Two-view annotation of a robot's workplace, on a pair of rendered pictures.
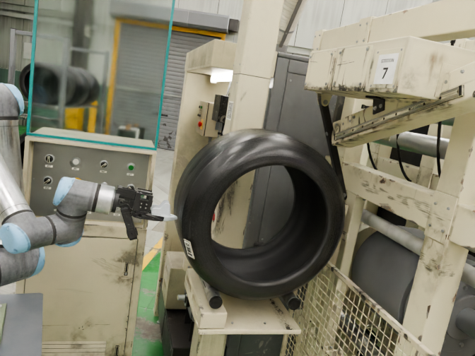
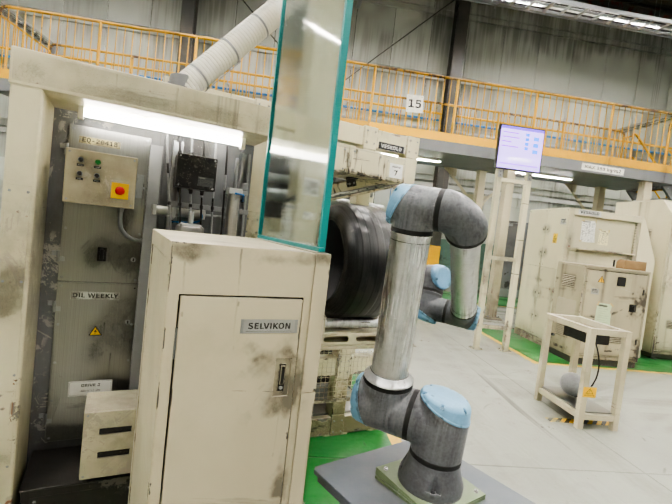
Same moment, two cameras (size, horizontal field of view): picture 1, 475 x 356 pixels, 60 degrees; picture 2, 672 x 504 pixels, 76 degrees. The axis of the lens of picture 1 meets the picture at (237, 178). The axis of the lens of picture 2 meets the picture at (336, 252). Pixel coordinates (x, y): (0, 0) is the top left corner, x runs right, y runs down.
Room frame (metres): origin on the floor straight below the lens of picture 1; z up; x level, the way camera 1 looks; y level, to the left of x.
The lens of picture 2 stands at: (1.92, 2.03, 1.33)
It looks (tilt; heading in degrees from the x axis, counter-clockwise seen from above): 3 degrees down; 259
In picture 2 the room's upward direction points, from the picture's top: 7 degrees clockwise
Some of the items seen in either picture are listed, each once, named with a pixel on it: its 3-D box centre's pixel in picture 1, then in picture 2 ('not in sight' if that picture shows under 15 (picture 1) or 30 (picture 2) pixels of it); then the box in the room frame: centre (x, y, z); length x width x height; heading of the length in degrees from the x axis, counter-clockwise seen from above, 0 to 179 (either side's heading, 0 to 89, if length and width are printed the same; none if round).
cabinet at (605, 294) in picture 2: not in sight; (596, 313); (-2.59, -2.86, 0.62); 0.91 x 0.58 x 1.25; 176
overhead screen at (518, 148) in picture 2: not in sight; (519, 149); (-1.25, -2.99, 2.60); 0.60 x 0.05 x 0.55; 176
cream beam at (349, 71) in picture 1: (376, 75); (350, 164); (1.43, -0.40, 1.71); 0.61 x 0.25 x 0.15; 16
